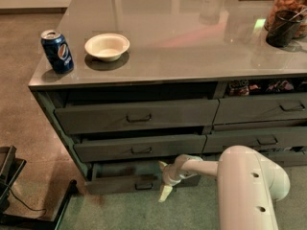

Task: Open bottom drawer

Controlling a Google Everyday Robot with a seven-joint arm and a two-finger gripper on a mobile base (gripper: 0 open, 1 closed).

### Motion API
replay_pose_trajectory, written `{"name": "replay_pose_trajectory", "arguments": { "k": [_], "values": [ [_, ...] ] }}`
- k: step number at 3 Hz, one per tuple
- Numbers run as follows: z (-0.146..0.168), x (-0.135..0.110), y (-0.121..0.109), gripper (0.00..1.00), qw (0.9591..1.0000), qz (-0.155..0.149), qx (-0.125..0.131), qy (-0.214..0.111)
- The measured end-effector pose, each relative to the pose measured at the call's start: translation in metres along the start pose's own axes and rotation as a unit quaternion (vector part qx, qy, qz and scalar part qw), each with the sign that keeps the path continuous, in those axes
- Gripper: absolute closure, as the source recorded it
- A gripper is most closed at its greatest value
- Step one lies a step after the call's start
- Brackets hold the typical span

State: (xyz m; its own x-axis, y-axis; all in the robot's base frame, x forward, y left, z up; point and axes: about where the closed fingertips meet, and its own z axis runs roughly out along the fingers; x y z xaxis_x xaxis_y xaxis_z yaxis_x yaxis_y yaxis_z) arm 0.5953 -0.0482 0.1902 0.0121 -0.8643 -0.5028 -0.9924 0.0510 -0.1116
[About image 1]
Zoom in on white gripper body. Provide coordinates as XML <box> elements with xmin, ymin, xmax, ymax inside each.
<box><xmin>162</xmin><ymin>165</ymin><xmax>181</xmax><ymax>186</ymax></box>

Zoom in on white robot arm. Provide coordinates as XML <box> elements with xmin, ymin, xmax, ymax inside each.
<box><xmin>159</xmin><ymin>146</ymin><xmax>291</xmax><ymax>230</ymax></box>

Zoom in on grey drawer cabinet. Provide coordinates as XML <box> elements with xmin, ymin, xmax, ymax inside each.
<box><xmin>30</xmin><ymin>0</ymin><xmax>307</xmax><ymax>182</ymax></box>

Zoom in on snack bag in drawer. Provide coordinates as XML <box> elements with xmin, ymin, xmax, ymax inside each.
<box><xmin>228</xmin><ymin>80</ymin><xmax>249</xmax><ymax>96</ymax></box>

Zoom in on white bowl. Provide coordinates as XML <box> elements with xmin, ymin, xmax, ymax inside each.
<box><xmin>84</xmin><ymin>34</ymin><xmax>130</xmax><ymax>62</ymax></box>

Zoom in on black stand base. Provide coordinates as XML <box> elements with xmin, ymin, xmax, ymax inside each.
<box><xmin>0</xmin><ymin>146</ymin><xmax>79</xmax><ymax>230</ymax></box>

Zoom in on blue Pepsi can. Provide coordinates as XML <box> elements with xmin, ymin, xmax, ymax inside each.
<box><xmin>41</xmin><ymin>30</ymin><xmax>74</xmax><ymax>74</ymax></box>

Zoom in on black mesh cup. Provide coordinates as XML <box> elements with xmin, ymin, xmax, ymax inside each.
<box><xmin>266</xmin><ymin>10</ymin><xmax>303</xmax><ymax>48</ymax></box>

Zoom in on clear snack jar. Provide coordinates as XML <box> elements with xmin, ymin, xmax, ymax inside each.
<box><xmin>265</xmin><ymin>0</ymin><xmax>307</xmax><ymax>31</ymax></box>

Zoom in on black cable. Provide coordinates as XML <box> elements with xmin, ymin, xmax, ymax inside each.
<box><xmin>3</xmin><ymin>182</ymin><xmax>48</xmax><ymax>218</ymax></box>

